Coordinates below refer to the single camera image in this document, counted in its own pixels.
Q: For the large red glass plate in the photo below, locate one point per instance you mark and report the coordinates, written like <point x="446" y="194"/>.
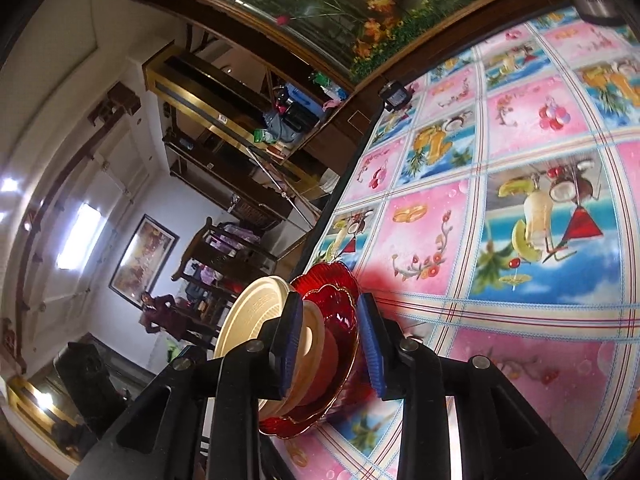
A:
<point x="345" y="275"/>

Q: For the small red glass plate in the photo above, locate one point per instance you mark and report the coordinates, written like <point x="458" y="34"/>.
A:
<point x="345" y="320"/>

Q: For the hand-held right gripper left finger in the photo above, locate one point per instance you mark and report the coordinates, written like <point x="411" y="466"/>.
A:
<point x="292" y="345"/>

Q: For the wooden sideboard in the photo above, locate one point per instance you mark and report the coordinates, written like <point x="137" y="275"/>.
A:
<point x="345" y="125"/>

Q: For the framed wall picture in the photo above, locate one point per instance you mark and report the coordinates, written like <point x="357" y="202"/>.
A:
<point x="145" y="257"/>

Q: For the fish tank with plants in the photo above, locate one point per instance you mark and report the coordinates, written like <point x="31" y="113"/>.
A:
<point x="350" y="0"/>

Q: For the small black adapter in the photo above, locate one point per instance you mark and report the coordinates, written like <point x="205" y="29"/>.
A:
<point x="396" y="94"/>

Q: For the rectangular ceiling light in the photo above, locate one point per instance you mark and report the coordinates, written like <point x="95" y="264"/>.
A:
<point x="77" y="235"/>

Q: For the gold trimmed display cabinet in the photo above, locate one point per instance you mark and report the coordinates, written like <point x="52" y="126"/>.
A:
<point x="200" y="95"/>

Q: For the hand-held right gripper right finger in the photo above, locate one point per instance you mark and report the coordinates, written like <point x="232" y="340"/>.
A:
<point x="372" y="345"/>

